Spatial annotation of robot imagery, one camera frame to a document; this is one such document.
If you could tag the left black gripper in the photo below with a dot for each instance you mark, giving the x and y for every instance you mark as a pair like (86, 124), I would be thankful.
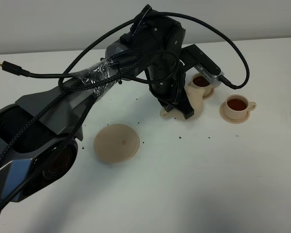
(170, 93)

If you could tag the tan teapot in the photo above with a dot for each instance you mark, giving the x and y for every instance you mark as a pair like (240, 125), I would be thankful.
(195, 97)

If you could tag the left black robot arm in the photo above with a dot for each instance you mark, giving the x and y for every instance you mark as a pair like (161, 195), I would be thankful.
(39, 132)

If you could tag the tan teapot saucer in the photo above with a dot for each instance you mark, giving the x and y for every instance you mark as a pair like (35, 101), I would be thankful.
(116, 143)

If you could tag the far tan saucer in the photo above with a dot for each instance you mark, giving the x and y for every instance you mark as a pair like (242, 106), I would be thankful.
(209, 89)

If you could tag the far tan teacup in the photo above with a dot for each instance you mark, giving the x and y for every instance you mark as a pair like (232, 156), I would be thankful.
(198, 79)

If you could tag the tan teacup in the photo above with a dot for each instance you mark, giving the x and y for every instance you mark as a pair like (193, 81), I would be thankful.
(239, 102)
(198, 79)

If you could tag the near tan saucer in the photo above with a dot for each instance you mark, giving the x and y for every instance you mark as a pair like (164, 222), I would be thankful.
(232, 116)

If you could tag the near tan teacup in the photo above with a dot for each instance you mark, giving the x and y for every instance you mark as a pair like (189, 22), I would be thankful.
(239, 102)

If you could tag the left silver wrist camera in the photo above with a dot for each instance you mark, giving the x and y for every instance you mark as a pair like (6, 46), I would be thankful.
(193, 57)

